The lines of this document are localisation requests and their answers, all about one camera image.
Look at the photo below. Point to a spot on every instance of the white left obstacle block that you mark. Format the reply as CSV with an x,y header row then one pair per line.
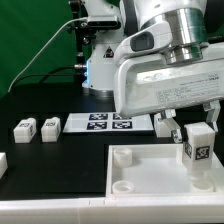
x,y
3,164

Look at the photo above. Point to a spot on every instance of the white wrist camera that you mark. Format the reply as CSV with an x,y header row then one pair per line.
x,y
149,40

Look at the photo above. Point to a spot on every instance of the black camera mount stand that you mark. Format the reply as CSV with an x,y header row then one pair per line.
x,y
83,36

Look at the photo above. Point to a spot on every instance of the white marker sheet with tags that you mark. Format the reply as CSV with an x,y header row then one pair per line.
x,y
105,122

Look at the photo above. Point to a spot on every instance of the white square tabletop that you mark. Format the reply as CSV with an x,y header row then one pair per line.
x,y
156,170

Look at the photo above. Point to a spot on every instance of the white front wall rail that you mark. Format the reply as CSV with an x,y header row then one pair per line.
x,y
113,211

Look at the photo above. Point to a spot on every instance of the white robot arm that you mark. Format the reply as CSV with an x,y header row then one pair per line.
x,y
113,24

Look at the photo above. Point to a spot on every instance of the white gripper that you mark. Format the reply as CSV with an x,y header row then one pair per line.
x,y
147,84

